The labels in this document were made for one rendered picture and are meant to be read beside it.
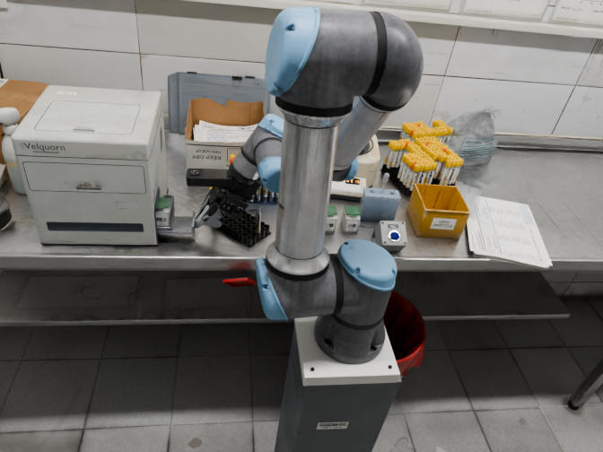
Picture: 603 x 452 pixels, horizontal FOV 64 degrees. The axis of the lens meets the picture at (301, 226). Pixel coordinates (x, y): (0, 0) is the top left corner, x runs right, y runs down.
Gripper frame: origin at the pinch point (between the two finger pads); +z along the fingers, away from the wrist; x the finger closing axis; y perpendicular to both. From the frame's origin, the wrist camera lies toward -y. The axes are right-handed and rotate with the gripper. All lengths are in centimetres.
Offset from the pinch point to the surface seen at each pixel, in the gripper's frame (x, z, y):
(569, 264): -8, -48, 95
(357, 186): 20, -23, 41
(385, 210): 6, -27, 45
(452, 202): 11, -38, 65
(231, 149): 24.8, -11.1, 3.8
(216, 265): -8.5, 3.4, 8.3
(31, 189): -4.5, 7.3, -36.7
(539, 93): 60, -76, 98
